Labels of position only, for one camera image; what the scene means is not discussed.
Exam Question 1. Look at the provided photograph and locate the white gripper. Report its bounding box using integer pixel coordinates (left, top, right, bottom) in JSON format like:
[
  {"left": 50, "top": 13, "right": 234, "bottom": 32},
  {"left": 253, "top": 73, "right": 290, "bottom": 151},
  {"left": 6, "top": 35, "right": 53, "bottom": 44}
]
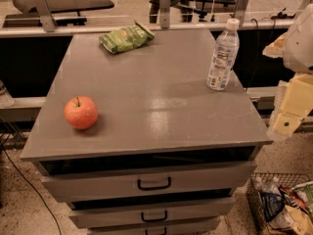
[{"left": 262, "top": 4, "right": 313, "bottom": 139}]

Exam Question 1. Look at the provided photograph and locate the clear plastic water bottle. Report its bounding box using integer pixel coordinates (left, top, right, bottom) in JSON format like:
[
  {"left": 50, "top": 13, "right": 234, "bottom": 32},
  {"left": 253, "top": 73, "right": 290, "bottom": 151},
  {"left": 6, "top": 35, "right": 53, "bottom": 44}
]
[{"left": 206, "top": 19, "right": 240, "bottom": 91}]

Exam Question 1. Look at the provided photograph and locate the small bottle in basket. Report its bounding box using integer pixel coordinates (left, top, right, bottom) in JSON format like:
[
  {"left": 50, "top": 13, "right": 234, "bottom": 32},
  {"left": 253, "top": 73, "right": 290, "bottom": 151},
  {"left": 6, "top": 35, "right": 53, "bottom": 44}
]
[{"left": 253, "top": 176, "right": 280, "bottom": 194}]

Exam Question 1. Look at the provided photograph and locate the red snack bag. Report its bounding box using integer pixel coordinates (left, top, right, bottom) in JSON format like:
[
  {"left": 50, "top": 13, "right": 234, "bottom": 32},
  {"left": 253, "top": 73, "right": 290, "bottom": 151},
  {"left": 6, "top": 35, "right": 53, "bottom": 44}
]
[{"left": 279, "top": 185, "right": 309, "bottom": 213}]

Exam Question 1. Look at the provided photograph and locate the green snack bag in basket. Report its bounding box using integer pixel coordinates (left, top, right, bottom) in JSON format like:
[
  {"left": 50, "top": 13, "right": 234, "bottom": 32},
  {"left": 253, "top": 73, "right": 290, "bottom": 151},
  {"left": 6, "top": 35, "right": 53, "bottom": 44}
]
[{"left": 292, "top": 181, "right": 313, "bottom": 218}]

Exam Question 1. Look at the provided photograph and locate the dark blue snack bag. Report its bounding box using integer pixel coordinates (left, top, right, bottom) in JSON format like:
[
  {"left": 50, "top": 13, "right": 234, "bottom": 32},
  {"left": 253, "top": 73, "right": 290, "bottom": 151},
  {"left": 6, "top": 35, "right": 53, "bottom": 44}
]
[{"left": 260, "top": 191, "right": 285, "bottom": 221}]

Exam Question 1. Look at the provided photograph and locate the tan snack bag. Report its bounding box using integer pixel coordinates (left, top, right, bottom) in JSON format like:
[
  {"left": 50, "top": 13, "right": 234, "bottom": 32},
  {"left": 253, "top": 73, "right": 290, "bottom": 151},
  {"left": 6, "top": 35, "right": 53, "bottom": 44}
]
[{"left": 269, "top": 206, "right": 313, "bottom": 235}]

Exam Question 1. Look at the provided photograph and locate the green jalapeno chip bag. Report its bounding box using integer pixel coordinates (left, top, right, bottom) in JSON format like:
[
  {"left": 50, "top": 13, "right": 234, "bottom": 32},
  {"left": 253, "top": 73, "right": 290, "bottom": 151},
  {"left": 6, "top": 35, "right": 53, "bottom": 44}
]
[{"left": 99, "top": 22, "right": 155, "bottom": 54}]

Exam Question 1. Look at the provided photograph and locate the grey drawer cabinet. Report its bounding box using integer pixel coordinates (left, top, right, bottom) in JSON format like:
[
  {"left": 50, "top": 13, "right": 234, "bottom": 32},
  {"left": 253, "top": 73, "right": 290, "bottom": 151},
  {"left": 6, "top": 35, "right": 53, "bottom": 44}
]
[{"left": 20, "top": 28, "right": 274, "bottom": 235}]

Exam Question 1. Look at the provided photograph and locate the middle grey drawer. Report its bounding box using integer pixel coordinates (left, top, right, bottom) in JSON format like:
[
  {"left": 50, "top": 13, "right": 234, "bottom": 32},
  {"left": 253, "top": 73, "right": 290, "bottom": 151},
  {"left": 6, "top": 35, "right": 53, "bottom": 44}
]
[{"left": 69, "top": 197, "right": 235, "bottom": 230}]

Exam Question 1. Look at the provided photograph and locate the grey drawer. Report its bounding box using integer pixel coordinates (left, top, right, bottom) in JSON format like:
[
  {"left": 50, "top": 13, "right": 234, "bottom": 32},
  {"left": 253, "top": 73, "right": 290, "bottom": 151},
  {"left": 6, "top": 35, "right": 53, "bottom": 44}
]
[
  {"left": 69, "top": 197, "right": 235, "bottom": 230},
  {"left": 87, "top": 216, "right": 220, "bottom": 235},
  {"left": 42, "top": 161, "right": 256, "bottom": 203}
]

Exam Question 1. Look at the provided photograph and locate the bottom grey drawer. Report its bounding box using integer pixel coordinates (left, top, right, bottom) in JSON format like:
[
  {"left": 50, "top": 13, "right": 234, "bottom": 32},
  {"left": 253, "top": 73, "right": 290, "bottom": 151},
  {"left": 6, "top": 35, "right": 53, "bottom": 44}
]
[{"left": 87, "top": 216, "right": 220, "bottom": 235}]

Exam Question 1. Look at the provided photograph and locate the red apple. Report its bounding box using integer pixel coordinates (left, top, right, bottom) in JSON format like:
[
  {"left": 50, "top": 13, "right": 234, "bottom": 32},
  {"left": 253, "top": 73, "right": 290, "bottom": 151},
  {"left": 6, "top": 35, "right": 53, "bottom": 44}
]
[{"left": 64, "top": 96, "right": 99, "bottom": 130}]

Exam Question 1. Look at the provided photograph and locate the top grey drawer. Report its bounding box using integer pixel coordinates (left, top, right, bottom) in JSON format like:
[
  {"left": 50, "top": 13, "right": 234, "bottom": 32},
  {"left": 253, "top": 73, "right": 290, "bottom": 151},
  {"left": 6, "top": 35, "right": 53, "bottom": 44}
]
[{"left": 42, "top": 161, "right": 256, "bottom": 203}]

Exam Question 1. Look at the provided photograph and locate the grey metal bracket right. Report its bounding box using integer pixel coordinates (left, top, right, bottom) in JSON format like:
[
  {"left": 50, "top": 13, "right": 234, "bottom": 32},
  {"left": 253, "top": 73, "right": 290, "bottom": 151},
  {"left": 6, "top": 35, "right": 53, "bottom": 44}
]
[{"left": 233, "top": 0, "right": 249, "bottom": 25}]

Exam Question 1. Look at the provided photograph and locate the wire basket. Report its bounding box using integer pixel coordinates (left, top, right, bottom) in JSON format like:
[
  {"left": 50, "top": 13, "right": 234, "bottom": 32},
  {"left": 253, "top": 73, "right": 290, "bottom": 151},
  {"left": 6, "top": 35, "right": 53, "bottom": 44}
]
[{"left": 246, "top": 172, "right": 313, "bottom": 235}]

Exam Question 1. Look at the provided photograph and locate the grey metal bracket left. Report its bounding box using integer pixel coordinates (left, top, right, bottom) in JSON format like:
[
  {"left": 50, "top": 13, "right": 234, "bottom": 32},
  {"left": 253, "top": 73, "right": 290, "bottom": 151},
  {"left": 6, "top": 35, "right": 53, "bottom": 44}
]
[{"left": 0, "top": 0, "right": 58, "bottom": 33}]

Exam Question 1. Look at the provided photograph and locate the black floor cable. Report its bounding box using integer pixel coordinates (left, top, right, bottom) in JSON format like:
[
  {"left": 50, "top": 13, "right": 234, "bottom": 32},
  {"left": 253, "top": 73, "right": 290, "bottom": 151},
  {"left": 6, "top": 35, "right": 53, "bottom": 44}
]
[{"left": 0, "top": 137, "right": 63, "bottom": 235}]

